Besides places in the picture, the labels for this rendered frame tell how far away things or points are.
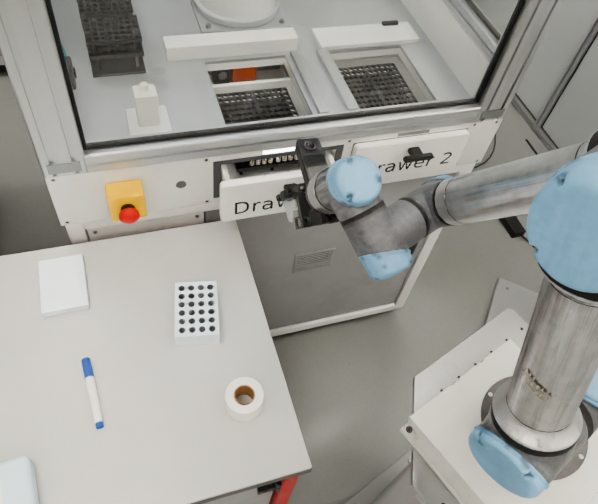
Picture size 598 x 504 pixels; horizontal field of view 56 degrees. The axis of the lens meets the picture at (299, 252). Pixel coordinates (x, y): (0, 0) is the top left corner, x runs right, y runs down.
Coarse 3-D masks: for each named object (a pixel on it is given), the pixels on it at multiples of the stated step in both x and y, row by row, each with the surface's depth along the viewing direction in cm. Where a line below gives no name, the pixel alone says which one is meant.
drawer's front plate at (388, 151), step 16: (368, 144) 126; (384, 144) 127; (400, 144) 128; (416, 144) 129; (432, 144) 131; (448, 144) 133; (464, 144) 135; (384, 160) 131; (400, 160) 132; (432, 160) 136; (448, 160) 138; (384, 176) 135
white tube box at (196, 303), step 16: (176, 288) 113; (192, 288) 115; (208, 288) 116; (176, 304) 111; (192, 304) 113; (208, 304) 113; (176, 320) 109; (192, 320) 111; (208, 320) 110; (176, 336) 107; (192, 336) 108; (208, 336) 108
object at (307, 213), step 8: (296, 184) 103; (304, 184) 102; (296, 192) 103; (304, 192) 102; (296, 200) 103; (304, 200) 102; (304, 208) 102; (312, 208) 97; (304, 216) 102; (312, 216) 101; (320, 216) 97; (328, 216) 98; (336, 216) 97; (296, 224) 106; (304, 224) 102; (312, 224) 102; (320, 224) 102
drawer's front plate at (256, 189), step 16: (256, 176) 116; (272, 176) 117; (288, 176) 117; (224, 192) 115; (240, 192) 116; (256, 192) 118; (272, 192) 119; (224, 208) 119; (240, 208) 120; (256, 208) 122; (272, 208) 124
